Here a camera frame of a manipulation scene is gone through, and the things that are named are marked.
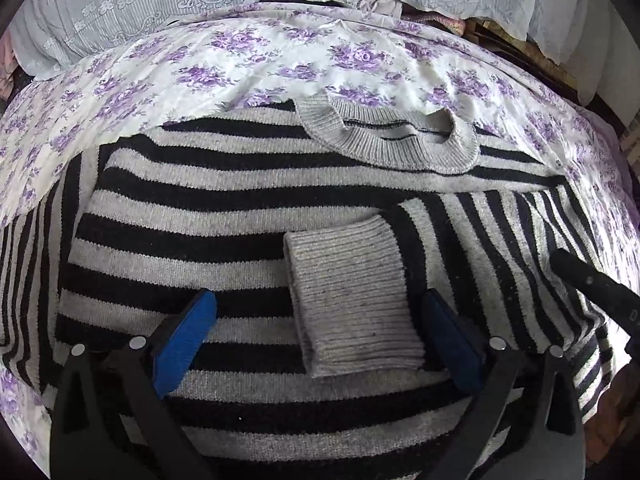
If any black grey striped sweater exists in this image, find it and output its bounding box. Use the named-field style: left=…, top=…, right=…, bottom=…
left=0, top=94, right=617, bottom=480

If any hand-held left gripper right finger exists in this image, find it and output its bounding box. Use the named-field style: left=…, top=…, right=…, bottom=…
left=421, top=290, right=587, bottom=480

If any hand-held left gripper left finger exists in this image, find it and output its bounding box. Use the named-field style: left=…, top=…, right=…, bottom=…
left=49, top=288, right=219, bottom=480

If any pink floral cloth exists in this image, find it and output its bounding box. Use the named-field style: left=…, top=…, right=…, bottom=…
left=0, top=30, right=21, bottom=106

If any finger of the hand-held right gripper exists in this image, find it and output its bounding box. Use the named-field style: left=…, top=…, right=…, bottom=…
left=550, top=249, right=640, bottom=332

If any purple floral bedsheet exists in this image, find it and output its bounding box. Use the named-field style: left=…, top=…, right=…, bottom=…
left=0, top=1, right=640, bottom=466

